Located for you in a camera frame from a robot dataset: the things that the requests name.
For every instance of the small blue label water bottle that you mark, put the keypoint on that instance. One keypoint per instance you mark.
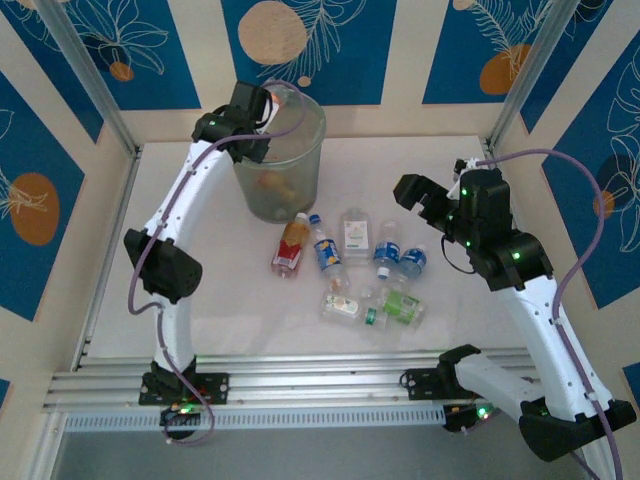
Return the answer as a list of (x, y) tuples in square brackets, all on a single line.
[(414, 260)]

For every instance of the orange juice bottle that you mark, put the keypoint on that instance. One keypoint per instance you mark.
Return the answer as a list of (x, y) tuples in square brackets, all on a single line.
[(272, 182)]

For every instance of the large blue label water bottle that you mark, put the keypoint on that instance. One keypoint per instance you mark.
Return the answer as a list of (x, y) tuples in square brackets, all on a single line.
[(386, 252)]

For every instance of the green label water bottle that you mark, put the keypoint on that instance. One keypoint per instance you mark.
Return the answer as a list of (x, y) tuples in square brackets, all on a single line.
[(400, 302)]

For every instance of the blue yellow label bottle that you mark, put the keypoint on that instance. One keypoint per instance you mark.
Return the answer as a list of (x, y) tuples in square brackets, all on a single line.
[(326, 250)]

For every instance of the small crushed clear bottle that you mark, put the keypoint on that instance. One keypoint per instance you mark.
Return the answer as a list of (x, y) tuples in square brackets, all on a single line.
[(337, 284)]

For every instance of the red yellow label tea bottle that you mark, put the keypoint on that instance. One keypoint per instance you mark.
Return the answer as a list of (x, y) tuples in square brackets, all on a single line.
[(289, 247)]

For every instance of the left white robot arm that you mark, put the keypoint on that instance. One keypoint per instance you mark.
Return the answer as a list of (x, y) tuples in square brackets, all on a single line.
[(190, 190)]

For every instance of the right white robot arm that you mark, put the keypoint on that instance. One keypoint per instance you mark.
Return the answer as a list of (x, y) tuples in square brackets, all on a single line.
[(540, 330)]

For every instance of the translucent grey waste bin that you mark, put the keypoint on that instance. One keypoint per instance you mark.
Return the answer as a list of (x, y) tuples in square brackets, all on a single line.
[(300, 165)]

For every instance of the flat clear bottle, white label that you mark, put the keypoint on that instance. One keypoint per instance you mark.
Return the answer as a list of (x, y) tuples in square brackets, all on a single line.
[(356, 235)]

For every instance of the control board with green light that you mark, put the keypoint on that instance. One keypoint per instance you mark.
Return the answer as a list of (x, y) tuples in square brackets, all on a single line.
[(457, 417), (180, 414)]

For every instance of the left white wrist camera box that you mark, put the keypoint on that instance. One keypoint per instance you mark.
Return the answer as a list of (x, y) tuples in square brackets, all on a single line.
[(268, 117)]

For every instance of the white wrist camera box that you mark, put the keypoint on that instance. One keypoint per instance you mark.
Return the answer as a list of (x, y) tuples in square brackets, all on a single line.
[(457, 185), (268, 117)]

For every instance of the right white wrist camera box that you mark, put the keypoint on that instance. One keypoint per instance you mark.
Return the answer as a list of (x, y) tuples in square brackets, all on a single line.
[(457, 185)]

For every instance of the aluminium table side rail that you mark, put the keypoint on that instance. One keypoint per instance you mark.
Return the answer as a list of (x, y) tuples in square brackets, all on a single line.
[(107, 260), (492, 147)]

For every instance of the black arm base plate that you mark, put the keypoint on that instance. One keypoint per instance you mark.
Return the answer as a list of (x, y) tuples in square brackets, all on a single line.
[(220, 387), (420, 382)]

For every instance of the aluminium frame post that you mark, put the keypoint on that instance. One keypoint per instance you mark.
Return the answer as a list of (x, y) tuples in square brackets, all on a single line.
[(548, 50), (74, 50)]

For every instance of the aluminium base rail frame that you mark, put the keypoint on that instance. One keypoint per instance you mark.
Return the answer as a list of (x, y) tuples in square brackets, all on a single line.
[(310, 380)]

